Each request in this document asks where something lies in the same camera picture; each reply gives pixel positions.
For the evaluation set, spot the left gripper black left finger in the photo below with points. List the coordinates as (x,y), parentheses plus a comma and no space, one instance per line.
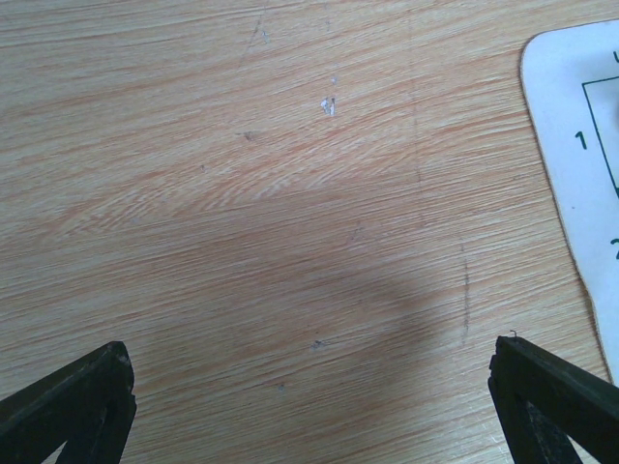
(85,410)

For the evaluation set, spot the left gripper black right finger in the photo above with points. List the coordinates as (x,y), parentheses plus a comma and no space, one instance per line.
(545,404)

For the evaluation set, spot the green white chess board mat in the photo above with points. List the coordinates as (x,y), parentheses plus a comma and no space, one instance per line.
(569,79)

